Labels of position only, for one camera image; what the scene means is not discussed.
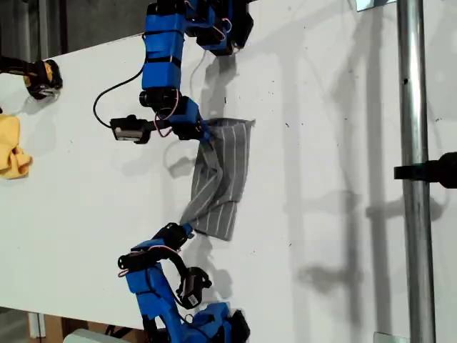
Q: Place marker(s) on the grey striped towel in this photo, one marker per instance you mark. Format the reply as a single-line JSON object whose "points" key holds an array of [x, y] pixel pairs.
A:
{"points": [[228, 160]]}

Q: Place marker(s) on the white box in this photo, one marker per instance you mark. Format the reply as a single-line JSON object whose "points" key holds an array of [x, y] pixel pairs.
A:
{"points": [[85, 336]]}

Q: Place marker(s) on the white table leg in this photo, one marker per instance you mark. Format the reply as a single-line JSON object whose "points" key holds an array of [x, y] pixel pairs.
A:
{"points": [[36, 325]]}

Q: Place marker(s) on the yellow cloth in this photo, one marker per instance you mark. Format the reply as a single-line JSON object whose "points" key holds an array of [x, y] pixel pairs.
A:
{"points": [[10, 150]]}

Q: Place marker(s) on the black clamp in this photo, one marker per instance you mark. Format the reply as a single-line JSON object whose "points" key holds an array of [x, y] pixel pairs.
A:
{"points": [[428, 170]]}

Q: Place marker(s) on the black camera box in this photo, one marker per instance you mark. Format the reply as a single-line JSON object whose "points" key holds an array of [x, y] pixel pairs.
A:
{"points": [[126, 129], [193, 287]]}

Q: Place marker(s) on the steel post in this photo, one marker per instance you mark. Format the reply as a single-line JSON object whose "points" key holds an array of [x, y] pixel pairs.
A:
{"points": [[416, 232]]}

